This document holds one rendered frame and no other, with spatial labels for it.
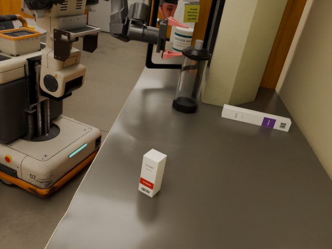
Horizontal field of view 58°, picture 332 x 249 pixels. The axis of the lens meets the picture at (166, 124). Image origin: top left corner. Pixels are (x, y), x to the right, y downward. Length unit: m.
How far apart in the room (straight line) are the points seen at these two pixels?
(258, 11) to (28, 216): 1.64
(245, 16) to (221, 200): 0.70
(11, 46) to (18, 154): 0.64
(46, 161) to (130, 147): 1.11
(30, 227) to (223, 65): 1.39
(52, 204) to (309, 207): 1.58
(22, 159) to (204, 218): 1.46
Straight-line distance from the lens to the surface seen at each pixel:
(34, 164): 1.96
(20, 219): 2.02
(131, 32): 1.11
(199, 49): 1.12
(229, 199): 0.80
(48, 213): 2.03
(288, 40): 1.65
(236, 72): 1.26
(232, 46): 1.23
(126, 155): 0.87
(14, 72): 1.96
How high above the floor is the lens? 1.44
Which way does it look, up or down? 28 degrees down
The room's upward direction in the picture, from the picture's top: 10 degrees clockwise
